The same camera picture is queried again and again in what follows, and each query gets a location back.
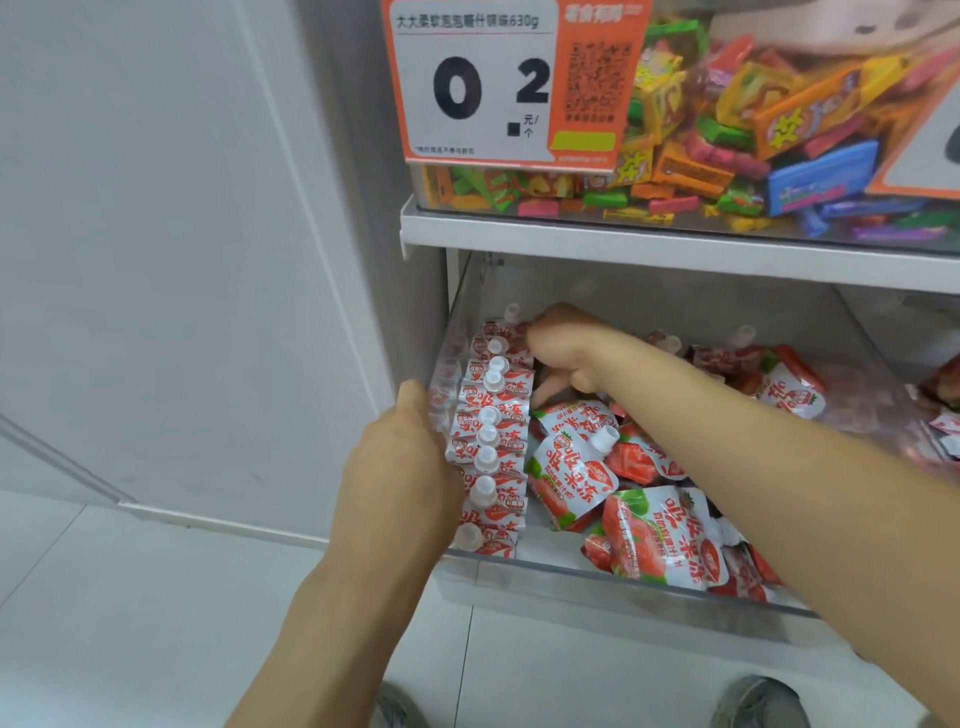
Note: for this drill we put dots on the person's left fingers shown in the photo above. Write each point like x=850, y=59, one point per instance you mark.
x=413, y=401

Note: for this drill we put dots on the person's right thumb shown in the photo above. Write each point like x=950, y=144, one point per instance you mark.
x=553, y=390

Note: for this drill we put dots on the person's grey shoe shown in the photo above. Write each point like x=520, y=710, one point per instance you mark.
x=397, y=709
x=759, y=705

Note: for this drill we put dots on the person's right forearm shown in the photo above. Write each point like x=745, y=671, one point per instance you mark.
x=795, y=495

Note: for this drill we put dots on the person's right grey shoe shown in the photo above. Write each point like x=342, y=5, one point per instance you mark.
x=759, y=705

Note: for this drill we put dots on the orange and white price tag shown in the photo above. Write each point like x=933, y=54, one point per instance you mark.
x=926, y=142
x=480, y=82

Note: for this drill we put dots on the grey shelf side panel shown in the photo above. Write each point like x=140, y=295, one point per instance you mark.
x=367, y=187

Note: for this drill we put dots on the person's left grey shoe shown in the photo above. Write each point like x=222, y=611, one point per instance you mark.
x=397, y=709

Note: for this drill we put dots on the pile of loose jelly pouches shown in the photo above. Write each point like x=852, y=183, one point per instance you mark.
x=637, y=525

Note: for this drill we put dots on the white metal shelf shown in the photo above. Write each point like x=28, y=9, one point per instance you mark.
x=675, y=251

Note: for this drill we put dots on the pile of colourful wrapped candies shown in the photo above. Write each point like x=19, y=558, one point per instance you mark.
x=750, y=127

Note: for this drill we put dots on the person's right hand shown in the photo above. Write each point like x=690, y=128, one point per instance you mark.
x=585, y=352

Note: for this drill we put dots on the person's left hand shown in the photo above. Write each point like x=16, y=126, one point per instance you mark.
x=397, y=487

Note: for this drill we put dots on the clear plastic candy bin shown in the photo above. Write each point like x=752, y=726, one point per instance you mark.
x=675, y=214

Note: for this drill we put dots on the person's left forearm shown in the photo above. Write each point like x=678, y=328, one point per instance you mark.
x=337, y=645

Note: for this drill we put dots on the row of jelly pouches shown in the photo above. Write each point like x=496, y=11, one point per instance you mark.
x=499, y=420

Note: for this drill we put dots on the pile of red snack packets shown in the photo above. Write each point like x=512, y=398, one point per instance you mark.
x=943, y=409

